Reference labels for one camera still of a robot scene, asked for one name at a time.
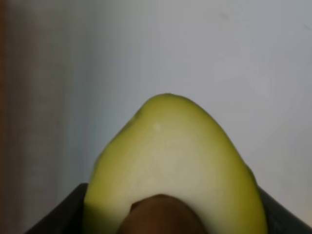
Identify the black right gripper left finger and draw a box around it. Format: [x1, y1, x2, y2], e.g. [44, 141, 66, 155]
[25, 183, 88, 234]

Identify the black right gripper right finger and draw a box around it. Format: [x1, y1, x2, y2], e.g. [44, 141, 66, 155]
[259, 188, 312, 234]

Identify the halved avocado with pit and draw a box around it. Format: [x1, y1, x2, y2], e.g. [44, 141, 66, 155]
[83, 94, 268, 234]

